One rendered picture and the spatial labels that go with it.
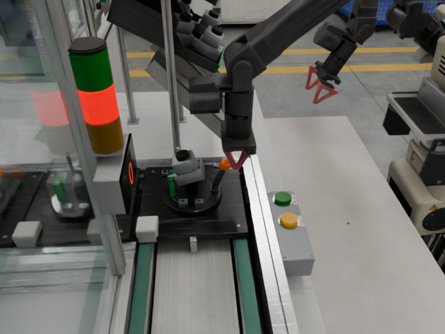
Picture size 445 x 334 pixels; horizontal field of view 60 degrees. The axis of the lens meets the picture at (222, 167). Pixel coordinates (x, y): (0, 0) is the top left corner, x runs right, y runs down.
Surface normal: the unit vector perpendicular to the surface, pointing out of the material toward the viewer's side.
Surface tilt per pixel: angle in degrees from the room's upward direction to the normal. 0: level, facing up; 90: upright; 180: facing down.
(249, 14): 90
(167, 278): 0
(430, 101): 90
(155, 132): 0
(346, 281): 0
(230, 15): 90
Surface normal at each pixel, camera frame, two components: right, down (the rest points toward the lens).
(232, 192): 0.01, -0.78
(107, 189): 0.07, 0.62
